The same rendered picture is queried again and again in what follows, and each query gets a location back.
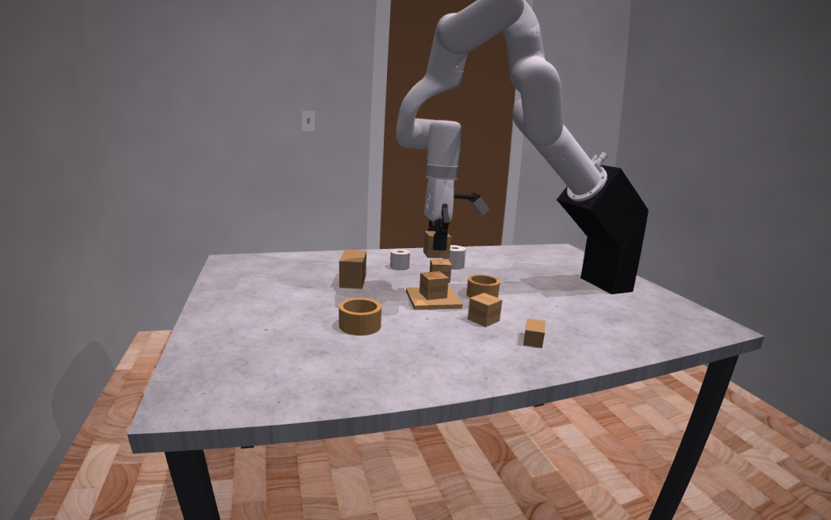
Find light wooden square board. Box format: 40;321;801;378
406;287;462;310

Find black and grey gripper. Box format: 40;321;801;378
424;175;457;250

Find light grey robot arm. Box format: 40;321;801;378
396;0;607;201

